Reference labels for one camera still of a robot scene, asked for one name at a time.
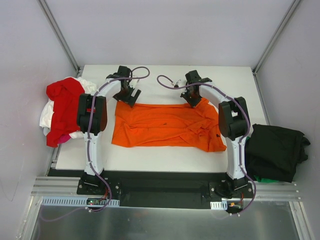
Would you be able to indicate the right aluminium frame post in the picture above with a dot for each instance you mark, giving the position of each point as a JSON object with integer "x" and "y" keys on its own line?
{"x": 277, "y": 34}

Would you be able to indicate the left slotted cable duct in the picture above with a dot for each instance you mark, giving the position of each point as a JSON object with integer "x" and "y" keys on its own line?
{"x": 66, "y": 201}

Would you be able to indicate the left aluminium frame post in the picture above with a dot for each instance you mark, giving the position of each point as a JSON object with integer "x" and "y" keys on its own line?
{"x": 59, "y": 35}

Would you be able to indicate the slotted cable duct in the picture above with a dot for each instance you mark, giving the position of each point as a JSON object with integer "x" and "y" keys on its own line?
{"x": 219, "y": 205}
{"x": 66, "y": 201}

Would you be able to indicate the orange t-shirt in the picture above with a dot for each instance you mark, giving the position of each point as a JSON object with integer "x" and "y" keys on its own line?
{"x": 168, "y": 125}

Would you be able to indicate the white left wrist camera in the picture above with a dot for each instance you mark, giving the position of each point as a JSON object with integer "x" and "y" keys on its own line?
{"x": 133, "y": 83}

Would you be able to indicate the white t-shirt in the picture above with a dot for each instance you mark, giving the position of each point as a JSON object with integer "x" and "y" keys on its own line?
{"x": 48, "y": 110}

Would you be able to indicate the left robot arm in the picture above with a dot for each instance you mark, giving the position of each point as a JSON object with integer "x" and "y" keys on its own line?
{"x": 92, "y": 118}

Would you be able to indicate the right slotted cable duct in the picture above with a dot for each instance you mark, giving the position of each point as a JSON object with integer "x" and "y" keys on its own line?
{"x": 219, "y": 205}

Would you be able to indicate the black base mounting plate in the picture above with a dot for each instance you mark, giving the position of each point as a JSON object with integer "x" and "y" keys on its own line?
{"x": 175, "y": 190}

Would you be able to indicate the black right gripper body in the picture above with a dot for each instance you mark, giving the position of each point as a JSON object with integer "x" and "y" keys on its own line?
{"x": 191, "y": 99}

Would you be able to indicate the red t-shirt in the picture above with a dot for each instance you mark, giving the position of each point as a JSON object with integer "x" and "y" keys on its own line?
{"x": 65, "y": 95}

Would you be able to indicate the green t-shirt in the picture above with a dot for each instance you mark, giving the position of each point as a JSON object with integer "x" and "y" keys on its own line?
{"x": 265, "y": 180}

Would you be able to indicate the aluminium frame post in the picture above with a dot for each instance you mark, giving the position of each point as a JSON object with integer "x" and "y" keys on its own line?
{"x": 59, "y": 35}
{"x": 277, "y": 34}

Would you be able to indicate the black t-shirt stack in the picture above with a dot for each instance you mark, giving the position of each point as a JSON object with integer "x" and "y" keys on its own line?
{"x": 273, "y": 153}

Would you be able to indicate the pink garment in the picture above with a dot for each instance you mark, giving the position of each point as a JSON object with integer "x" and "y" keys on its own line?
{"x": 64, "y": 138}

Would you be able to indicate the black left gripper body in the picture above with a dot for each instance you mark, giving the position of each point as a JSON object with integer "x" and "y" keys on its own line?
{"x": 127, "y": 97}

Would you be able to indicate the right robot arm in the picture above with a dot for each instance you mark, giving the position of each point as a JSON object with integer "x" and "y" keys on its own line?
{"x": 233, "y": 124}

